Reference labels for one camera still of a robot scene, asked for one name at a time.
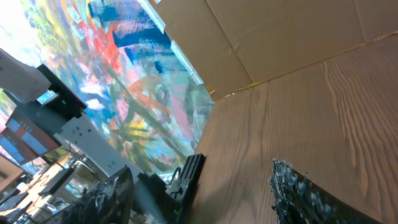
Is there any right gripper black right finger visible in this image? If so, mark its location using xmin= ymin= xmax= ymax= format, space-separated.
xmin=269 ymin=159 xmax=378 ymax=224

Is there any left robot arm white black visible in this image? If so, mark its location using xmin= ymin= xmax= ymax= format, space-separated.
xmin=1 ymin=49 xmax=143 ymax=180

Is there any brown cardboard panel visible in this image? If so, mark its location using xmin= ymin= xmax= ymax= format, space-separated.
xmin=151 ymin=0 xmax=397 ymax=100

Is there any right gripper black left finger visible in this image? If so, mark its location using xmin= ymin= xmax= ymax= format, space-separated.
xmin=43 ymin=167 xmax=134 ymax=224

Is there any colourful painted backdrop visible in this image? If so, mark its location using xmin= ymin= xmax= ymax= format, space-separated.
xmin=1 ymin=0 xmax=213 ymax=175

